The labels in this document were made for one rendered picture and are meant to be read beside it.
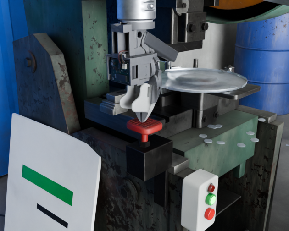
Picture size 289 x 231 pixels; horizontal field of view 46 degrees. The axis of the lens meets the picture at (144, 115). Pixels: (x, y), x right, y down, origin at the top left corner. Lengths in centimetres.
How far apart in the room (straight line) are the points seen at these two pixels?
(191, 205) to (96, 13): 65
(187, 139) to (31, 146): 61
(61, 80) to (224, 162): 58
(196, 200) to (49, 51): 67
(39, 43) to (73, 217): 58
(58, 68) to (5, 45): 87
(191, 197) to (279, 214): 111
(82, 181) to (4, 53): 108
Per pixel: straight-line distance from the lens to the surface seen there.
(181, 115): 99
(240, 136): 112
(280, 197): 202
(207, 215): 84
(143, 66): 68
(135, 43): 68
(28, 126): 133
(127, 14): 66
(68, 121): 116
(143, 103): 71
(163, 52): 73
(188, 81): 100
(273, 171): 129
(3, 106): 208
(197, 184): 79
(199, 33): 105
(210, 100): 104
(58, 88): 115
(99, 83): 117
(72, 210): 119
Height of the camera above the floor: 103
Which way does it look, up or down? 20 degrees down
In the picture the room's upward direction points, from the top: straight up
